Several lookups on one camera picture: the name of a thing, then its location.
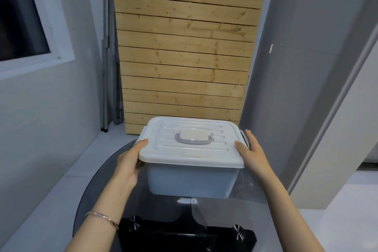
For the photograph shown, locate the person's left hand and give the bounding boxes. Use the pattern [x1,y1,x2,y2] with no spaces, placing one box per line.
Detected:
[114,139,149,183]

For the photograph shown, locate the person's right hand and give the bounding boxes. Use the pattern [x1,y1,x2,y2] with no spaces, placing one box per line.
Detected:
[234,130,269,179]

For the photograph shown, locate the white plastic storage box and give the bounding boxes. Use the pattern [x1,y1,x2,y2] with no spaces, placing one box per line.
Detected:
[135,117,251,197]

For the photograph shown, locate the person's left forearm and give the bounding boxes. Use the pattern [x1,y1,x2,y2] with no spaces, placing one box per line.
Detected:
[64,163,133,252]

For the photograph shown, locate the person's right forearm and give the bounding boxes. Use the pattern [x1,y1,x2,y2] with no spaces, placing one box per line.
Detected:
[255,164,326,252]

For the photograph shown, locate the white box lid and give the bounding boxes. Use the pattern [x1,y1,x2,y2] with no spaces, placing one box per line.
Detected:
[138,117,245,169]

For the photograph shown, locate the round glass table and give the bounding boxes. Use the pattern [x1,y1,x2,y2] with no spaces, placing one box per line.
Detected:
[73,138,276,252]

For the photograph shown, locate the black table base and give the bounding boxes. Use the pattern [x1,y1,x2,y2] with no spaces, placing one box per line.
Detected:
[117,215,257,252]

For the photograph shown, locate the grey folded metal stand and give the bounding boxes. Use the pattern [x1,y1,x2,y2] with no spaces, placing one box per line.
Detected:
[100,0,124,133]

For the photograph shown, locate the wooden slatted board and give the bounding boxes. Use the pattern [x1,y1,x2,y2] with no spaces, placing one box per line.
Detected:
[110,0,270,135]

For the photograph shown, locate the white framed window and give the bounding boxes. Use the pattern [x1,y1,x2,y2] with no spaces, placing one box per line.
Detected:
[0,0,75,80]

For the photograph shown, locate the grey lid handle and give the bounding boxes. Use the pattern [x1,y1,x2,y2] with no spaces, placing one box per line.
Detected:
[175,128,213,145]

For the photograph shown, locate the silver bracelet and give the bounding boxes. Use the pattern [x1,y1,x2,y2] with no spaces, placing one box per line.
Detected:
[85,211,119,230]

